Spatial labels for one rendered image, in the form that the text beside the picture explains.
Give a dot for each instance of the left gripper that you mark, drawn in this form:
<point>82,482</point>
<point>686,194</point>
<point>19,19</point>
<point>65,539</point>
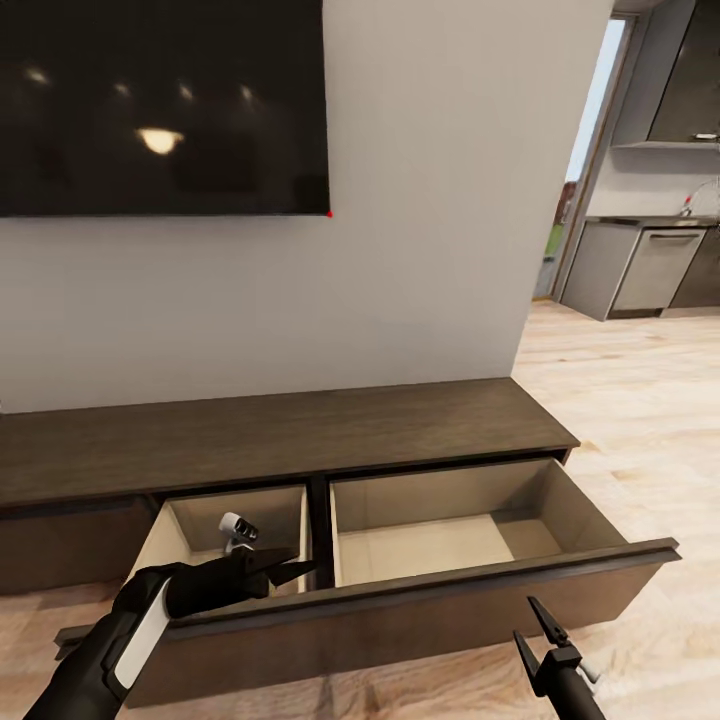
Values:
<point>246,574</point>

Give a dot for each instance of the wall mounted tv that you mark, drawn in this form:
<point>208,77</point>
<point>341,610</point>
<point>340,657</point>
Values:
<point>162,107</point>

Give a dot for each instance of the fixed window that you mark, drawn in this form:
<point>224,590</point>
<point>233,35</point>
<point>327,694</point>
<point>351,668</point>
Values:
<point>611,61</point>

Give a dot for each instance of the dishwasher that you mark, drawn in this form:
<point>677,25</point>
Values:
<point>657,266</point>

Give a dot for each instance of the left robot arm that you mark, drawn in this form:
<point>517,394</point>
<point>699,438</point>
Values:
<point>93,681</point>

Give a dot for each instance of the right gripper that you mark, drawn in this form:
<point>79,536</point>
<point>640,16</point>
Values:
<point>556,677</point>

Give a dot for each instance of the cabinet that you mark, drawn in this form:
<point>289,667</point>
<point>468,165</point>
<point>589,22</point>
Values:
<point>673,100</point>
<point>445,505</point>

